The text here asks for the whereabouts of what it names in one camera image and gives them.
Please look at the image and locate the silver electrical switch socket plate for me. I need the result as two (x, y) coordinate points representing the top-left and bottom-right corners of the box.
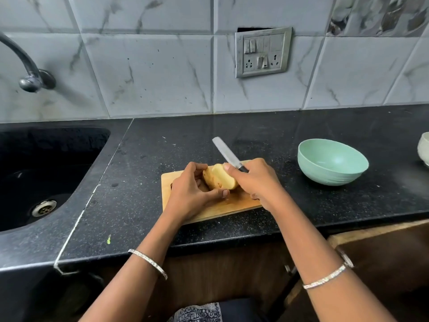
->
(235, 27), (292, 79)

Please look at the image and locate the silver bangle on left wrist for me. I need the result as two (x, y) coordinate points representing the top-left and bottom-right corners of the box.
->
(128, 249), (168, 281)

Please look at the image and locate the mint green bowl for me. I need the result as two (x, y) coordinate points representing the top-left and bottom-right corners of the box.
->
(297, 139), (369, 187)

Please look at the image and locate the silver bangle on wrist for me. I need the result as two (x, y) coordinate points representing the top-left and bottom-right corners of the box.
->
(128, 249), (168, 281)
(303, 254), (354, 290)

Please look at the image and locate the peeled potato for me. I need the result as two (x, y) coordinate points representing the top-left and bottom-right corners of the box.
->
(202, 163), (239, 191)

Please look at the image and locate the person's right hand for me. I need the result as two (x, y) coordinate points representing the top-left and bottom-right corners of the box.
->
(223, 158), (285, 212)

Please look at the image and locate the person's patterned clothing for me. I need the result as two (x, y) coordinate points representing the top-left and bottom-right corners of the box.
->
(166, 297), (269, 322)

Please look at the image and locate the wooden cutting board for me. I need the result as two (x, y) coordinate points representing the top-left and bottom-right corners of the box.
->
(161, 160), (263, 226)

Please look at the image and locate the metal sink drain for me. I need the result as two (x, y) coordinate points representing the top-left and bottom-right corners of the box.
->
(32, 200), (57, 218)

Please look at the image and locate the person's left hand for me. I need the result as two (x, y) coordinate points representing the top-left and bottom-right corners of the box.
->
(164, 162), (230, 224)

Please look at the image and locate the white bowl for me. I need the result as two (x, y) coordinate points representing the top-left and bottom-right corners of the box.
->
(417, 132), (429, 167)

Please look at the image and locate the kitchen knife with black handle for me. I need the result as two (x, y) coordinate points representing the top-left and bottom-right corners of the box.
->
(212, 137), (250, 174)

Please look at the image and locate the person's right forearm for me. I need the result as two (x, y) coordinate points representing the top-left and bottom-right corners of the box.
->
(265, 194), (397, 322)

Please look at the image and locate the black kitchen sink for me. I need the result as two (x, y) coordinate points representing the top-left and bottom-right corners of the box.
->
(0, 127), (111, 233)

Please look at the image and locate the person's left forearm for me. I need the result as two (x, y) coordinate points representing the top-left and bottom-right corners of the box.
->
(79, 211), (198, 322)

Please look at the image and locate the wooden cabinet door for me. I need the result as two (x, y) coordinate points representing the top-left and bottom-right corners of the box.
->
(285, 219), (429, 322)

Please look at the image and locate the metal wall tap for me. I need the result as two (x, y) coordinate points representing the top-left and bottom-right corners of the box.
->
(0, 32), (57, 93)

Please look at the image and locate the silver bangle on right wrist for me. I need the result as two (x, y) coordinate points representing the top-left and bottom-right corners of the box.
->
(303, 254), (354, 290)

